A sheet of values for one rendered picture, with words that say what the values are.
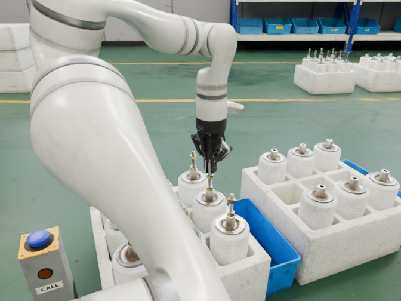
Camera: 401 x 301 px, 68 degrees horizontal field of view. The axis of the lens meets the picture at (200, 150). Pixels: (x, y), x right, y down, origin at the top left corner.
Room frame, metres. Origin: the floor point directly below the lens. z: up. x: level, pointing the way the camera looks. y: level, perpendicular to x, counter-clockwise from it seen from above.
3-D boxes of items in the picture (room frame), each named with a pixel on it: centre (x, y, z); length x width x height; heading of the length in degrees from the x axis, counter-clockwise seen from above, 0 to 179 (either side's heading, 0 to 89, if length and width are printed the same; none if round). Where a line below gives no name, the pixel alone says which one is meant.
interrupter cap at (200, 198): (0.67, -0.02, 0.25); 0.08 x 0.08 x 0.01
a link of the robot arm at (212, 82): (0.67, -0.03, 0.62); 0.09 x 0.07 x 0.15; 49
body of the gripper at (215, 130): (0.67, -0.03, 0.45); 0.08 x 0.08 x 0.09
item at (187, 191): (0.78, 0.02, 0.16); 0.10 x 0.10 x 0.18
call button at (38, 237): (0.44, 0.32, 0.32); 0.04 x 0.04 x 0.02
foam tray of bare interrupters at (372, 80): (2.80, -1.70, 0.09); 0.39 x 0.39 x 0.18; 4
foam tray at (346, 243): (0.84, -0.41, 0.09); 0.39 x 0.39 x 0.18; 20
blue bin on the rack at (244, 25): (5.12, -0.77, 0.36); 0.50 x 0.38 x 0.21; 2
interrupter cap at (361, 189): (0.73, -0.45, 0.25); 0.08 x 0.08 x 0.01
